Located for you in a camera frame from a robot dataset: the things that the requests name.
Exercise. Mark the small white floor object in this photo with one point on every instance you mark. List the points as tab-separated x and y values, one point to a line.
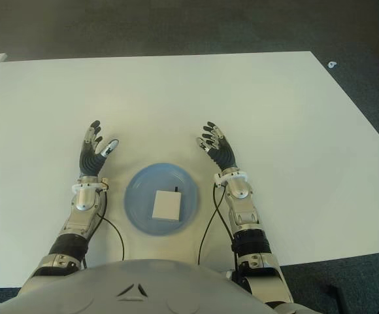
331	64

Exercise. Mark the robot right arm silver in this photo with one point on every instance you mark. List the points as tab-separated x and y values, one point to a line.
243	212

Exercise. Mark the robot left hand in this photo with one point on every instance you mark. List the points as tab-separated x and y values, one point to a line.
89	162

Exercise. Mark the robot left arm silver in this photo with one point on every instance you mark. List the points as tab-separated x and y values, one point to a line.
80	212

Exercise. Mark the blue plate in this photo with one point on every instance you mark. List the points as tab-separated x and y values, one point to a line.
138	202

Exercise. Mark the white charger plug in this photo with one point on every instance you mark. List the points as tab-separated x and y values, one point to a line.
166	204

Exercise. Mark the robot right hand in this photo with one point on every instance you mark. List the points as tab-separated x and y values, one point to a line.
224	155

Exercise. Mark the grey robot torso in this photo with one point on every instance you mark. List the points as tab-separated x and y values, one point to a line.
137	288

